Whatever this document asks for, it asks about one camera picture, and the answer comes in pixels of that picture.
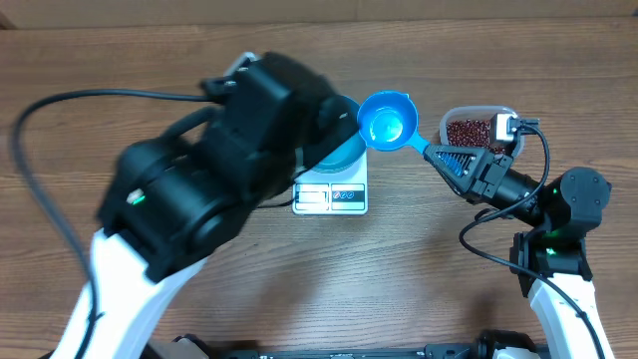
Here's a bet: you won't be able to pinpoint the blue metal bowl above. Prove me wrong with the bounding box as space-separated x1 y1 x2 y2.
311 94 369 174

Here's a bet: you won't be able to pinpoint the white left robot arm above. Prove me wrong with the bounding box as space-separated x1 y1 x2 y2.
54 52 358 358

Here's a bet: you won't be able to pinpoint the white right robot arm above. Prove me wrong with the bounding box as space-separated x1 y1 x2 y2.
423 145 613 358

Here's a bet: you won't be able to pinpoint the red adzuki beans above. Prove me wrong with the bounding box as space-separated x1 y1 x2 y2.
446 119 505 155

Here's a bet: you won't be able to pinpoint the white digital kitchen scale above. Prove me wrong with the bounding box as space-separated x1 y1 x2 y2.
292 154 368 215

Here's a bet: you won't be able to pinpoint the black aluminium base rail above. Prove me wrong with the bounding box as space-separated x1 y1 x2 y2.
149 328 544 359

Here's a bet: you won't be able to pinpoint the blue plastic scoop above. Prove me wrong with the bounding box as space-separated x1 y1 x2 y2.
358 91 431 161

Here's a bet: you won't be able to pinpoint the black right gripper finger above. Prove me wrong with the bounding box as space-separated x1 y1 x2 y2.
438 168 477 199
424 145 493 173

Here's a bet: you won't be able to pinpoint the clear plastic bean container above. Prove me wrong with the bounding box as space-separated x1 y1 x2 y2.
440 106 524 158

